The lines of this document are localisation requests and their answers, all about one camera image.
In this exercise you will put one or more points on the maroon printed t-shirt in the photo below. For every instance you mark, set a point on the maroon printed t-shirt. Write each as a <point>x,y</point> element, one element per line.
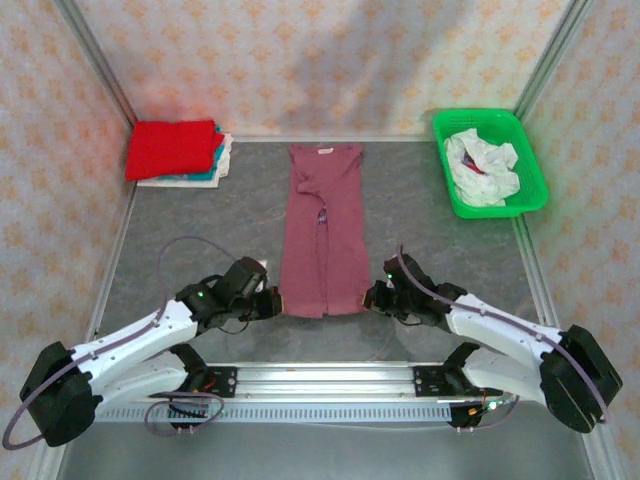
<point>340,250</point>

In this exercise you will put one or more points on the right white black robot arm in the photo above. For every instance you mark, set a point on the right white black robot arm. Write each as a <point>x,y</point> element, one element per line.
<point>525,340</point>

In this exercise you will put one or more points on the small board with green LED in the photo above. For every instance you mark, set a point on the small board with green LED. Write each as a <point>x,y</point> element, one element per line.
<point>492,405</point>

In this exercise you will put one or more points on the white folded t-shirt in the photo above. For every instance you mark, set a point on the white folded t-shirt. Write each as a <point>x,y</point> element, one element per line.
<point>220,172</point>

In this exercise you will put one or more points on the white crumpled t-shirt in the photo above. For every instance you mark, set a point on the white crumpled t-shirt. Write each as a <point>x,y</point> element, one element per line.
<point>482,170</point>

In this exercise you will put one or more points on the red folded t-shirt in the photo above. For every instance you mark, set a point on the red folded t-shirt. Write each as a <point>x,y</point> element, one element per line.
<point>170,150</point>

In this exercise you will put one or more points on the teal folded t-shirt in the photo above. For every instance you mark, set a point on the teal folded t-shirt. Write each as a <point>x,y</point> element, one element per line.
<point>219,145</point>

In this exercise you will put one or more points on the green plastic basket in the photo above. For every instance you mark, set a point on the green plastic basket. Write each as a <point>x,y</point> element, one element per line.
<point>530,165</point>

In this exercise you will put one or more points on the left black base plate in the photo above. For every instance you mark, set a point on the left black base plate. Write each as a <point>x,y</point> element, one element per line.
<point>225,382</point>

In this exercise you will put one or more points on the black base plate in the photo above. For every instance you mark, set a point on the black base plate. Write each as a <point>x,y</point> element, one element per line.
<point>425,382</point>
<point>225,382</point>

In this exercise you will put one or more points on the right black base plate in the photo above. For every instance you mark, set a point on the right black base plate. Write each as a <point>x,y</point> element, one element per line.
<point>425,382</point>

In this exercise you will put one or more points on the long aluminium mounting rail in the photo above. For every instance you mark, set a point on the long aluminium mounting rail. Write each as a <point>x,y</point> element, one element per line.
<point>325,382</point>

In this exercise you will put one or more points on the aluminium side rail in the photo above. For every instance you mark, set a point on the aluminium side rail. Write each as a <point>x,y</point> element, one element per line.
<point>107,285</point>
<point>537,280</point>

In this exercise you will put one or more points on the aluminium frame post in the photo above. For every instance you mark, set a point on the aluminium frame post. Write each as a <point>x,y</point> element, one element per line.
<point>95,55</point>
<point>550,55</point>

